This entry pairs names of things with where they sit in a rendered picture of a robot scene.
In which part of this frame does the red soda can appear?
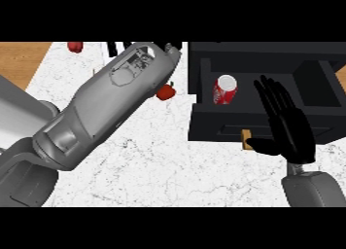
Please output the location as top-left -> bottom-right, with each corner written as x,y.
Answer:
212,74 -> 239,105

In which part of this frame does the dark grey open drawer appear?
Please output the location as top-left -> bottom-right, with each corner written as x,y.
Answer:
192,57 -> 346,113

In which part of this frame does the wooden drawer handle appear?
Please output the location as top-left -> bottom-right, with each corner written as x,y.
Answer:
240,128 -> 255,151

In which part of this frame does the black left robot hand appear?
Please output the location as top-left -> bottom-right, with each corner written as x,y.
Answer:
106,42 -> 183,57

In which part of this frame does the dark grey drawer front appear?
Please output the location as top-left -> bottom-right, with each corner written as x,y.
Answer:
186,102 -> 346,146

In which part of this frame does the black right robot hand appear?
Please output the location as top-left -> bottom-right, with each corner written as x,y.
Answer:
245,75 -> 319,164

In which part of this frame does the dark grey cabinet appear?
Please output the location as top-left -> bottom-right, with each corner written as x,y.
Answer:
187,42 -> 346,75

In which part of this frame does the red bell pepper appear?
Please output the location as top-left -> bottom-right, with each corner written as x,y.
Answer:
155,81 -> 177,102
66,42 -> 84,53

